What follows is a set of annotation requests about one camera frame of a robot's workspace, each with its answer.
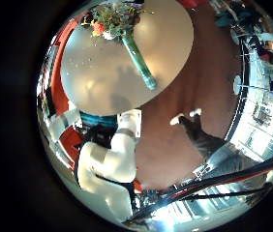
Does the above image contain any person in dark trousers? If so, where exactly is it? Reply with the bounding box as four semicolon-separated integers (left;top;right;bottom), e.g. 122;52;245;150
169;107;257;182

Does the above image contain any orange object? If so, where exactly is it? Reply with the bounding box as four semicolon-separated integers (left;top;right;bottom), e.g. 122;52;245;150
133;179;144;192

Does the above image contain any white round disc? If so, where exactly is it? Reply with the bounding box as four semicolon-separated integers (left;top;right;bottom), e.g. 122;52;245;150
232;74;243;96

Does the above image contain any thick black cable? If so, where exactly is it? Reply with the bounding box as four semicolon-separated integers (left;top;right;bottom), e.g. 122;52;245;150
123;146;273;226

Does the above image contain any thin black cable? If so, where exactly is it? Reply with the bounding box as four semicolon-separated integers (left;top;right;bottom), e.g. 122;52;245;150
174;183;273;203

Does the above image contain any red cable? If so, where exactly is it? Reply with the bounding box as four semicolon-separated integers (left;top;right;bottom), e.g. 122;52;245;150
171;160;273;198

